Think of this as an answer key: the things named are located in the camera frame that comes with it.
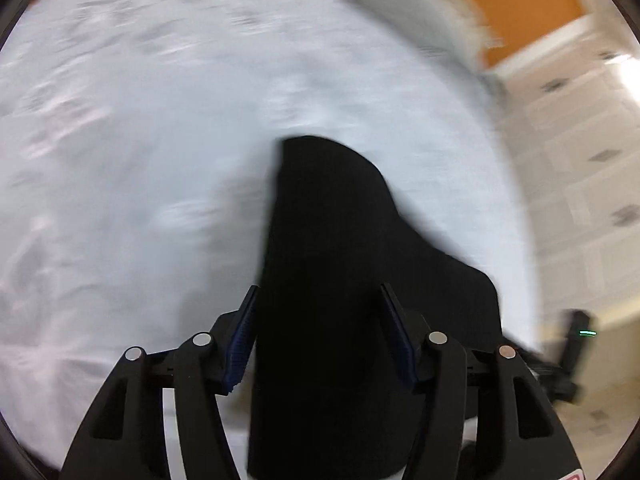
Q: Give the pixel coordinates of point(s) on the black pants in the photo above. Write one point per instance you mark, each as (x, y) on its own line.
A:
(325, 260)

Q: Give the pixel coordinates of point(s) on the grey duvet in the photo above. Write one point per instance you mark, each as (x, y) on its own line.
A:
(400, 10)

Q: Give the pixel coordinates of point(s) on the bed with butterfly sheet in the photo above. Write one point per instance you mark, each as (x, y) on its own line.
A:
(150, 160)

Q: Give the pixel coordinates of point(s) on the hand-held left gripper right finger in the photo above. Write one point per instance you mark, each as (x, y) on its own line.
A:
(400, 340)

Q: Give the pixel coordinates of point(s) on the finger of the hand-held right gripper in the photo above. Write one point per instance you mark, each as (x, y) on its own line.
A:
(530, 357)

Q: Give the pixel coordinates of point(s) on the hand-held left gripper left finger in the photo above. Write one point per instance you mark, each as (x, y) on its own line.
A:
(242, 340)

